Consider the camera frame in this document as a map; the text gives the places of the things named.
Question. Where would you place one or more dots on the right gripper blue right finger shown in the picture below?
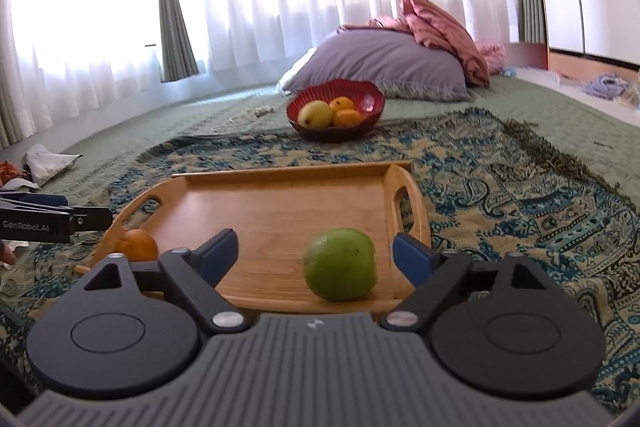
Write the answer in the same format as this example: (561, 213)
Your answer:
(437, 279)

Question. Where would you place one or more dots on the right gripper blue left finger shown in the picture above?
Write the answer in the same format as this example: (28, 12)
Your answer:
(192, 276)

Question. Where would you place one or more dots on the large orange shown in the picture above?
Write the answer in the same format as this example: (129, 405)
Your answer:
(138, 246)

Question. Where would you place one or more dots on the green apple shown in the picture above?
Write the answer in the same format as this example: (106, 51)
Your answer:
(339, 265)

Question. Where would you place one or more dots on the white paper bag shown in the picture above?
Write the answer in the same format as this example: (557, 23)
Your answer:
(39, 166)

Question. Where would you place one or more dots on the wooden serving tray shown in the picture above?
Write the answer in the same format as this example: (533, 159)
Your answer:
(276, 213)

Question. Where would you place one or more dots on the patterned blue beige throw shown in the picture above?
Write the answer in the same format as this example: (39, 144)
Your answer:
(546, 334)

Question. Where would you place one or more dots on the orange fruit in bowl front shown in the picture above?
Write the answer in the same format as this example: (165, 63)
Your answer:
(347, 118)

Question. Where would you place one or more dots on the orange fruit in bowl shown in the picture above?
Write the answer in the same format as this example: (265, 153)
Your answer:
(342, 103)
(347, 118)

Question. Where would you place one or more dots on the red fruit bowl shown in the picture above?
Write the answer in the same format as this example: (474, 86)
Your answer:
(369, 101)

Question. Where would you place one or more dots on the orange fruit in bowl back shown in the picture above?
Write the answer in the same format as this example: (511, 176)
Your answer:
(342, 103)

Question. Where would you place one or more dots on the yellow mango in bowl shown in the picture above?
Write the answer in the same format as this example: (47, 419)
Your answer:
(315, 115)

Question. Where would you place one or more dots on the purple pillow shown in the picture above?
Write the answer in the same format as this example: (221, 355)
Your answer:
(397, 65)

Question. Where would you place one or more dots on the green curtain left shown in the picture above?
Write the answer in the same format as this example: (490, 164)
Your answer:
(178, 61)

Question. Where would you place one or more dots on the green quilted bedspread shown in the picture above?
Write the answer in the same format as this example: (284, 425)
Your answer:
(606, 139)

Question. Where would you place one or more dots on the pink blanket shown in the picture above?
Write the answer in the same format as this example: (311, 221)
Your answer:
(434, 28)

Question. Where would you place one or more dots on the blue clothes pile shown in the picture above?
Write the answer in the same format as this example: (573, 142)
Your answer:
(613, 88)

